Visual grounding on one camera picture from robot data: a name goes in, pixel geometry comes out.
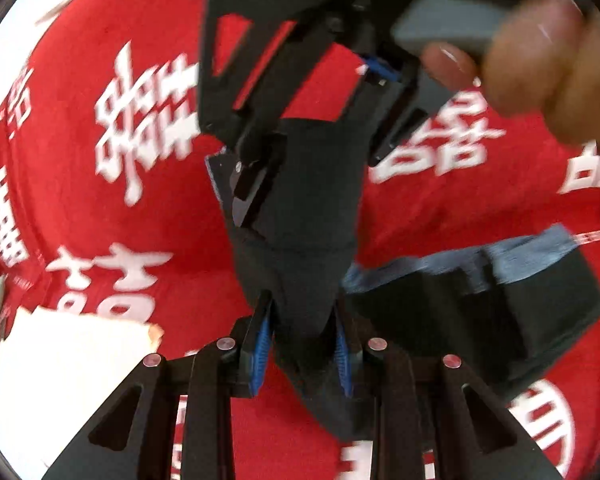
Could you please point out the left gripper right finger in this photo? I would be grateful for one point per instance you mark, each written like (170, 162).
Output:
(430, 417)

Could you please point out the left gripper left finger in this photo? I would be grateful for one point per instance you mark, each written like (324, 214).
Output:
(162, 403)

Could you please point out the black pants with blue waistband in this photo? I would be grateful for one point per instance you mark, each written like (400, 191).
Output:
(511, 308)

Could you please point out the peach white folded towel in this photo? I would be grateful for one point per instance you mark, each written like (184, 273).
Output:
(56, 368)

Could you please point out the person's right hand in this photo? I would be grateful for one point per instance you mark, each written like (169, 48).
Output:
(545, 59)

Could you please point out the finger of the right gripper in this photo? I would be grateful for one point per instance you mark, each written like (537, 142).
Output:
(400, 102)
(267, 95)

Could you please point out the red blanket with white characters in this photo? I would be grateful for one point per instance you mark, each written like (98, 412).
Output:
(107, 208)

